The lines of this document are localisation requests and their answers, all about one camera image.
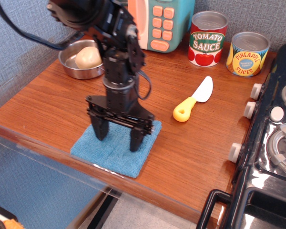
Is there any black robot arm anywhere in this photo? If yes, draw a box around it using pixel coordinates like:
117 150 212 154
48 0 154 152

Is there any teal toy microwave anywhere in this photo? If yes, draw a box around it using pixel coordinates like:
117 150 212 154
127 0 195 53

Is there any blue cloth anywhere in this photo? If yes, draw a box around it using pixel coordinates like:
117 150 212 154
71 121 162 178

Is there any small steel pan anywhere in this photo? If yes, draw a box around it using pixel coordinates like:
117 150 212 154
58 40 104 80

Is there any toy potato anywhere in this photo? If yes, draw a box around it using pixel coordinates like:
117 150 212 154
75 46 102 69

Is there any yellow handled toy knife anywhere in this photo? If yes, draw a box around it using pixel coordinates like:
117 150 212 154
173 76 214 122

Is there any tomato sauce can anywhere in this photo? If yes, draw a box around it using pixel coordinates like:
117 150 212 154
188 11 228 67

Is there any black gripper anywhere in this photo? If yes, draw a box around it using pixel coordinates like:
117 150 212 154
86 89 154 152

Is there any black cable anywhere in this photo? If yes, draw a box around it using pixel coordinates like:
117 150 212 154
0 0 84 51

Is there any pineapple slices can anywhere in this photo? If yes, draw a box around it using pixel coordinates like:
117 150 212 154
226 31 270 77

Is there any black toy stove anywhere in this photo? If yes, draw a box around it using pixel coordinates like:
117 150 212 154
197 44 286 229

